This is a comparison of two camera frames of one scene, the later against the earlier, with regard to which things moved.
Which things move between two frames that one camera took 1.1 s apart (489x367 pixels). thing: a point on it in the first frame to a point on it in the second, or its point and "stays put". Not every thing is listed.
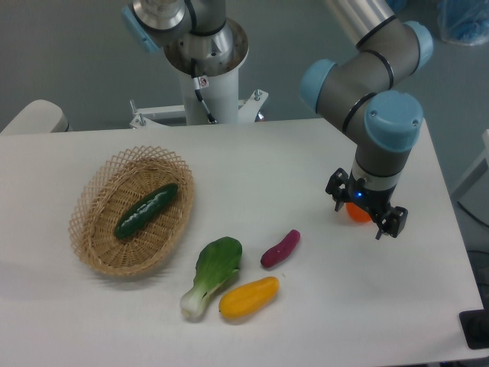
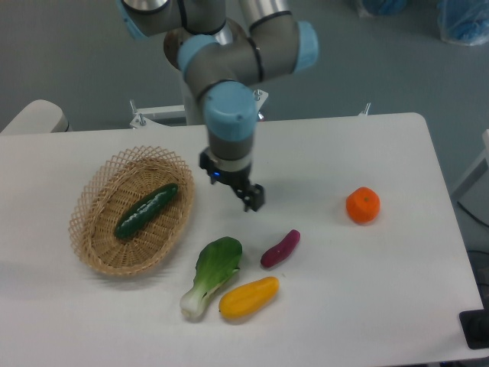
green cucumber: [145, 209] stays put
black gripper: [372, 202] to [232, 172]
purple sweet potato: [282, 249] stays put
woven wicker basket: [114, 185] stays put
